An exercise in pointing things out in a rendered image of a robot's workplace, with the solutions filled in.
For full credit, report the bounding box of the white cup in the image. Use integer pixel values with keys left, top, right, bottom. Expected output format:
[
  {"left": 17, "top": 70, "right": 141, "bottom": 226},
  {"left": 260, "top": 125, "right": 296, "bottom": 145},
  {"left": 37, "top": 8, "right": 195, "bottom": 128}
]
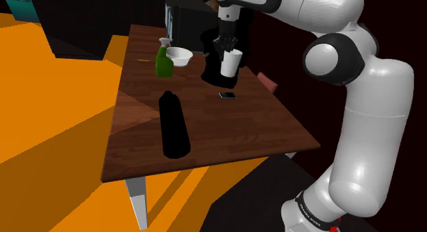
[{"left": 220, "top": 49, "right": 244, "bottom": 77}]

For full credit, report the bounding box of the black bulky object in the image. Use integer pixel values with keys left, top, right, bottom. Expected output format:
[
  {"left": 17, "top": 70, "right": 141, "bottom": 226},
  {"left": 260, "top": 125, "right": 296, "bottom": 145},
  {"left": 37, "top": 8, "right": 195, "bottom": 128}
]
[{"left": 200, "top": 27, "right": 250, "bottom": 89}]

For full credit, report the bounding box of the white bowl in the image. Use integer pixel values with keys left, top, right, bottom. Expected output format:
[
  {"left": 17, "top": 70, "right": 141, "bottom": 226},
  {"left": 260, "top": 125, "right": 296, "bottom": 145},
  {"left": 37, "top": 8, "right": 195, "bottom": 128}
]
[{"left": 166, "top": 47, "right": 194, "bottom": 68}]

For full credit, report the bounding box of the green spray bottle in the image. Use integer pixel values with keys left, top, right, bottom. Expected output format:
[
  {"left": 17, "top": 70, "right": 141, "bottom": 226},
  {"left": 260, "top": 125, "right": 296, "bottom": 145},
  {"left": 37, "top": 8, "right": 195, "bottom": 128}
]
[{"left": 155, "top": 37, "right": 174, "bottom": 79}]

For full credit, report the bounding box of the brown wooden table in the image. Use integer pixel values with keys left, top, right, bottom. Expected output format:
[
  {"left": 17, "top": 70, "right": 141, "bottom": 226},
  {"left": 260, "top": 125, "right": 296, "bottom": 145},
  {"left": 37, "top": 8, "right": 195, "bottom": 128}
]
[{"left": 101, "top": 23, "right": 322, "bottom": 231}]

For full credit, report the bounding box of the tall black bottle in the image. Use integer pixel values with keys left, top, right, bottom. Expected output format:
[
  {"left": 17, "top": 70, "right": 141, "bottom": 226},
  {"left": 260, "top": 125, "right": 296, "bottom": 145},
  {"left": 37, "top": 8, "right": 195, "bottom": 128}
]
[{"left": 158, "top": 90, "right": 192, "bottom": 159}]

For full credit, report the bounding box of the black robot stand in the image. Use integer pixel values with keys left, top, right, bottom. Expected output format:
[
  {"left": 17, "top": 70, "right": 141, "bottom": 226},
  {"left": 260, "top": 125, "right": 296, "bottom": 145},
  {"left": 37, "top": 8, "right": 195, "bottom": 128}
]
[{"left": 199, "top": 153, "right": 378, "bottom": 232}]

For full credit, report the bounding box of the teal cabinet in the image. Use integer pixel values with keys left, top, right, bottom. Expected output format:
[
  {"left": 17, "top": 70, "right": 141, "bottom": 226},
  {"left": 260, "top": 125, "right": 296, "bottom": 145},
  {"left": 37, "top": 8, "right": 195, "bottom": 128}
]
[{"left": 5, "top": 0, "right": 42, "bottom": 24}]

